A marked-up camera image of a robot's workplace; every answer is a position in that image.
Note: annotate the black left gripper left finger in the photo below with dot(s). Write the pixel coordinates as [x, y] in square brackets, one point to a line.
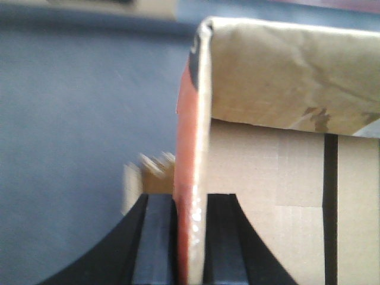
[139, 250]

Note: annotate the dark blue fabric mat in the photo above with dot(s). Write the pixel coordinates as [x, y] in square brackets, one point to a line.
[82, 95]

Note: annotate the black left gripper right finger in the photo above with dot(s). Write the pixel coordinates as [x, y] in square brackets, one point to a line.
[234, 252]

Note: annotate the brown cardboard box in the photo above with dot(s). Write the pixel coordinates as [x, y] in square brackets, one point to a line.
[281, 115]

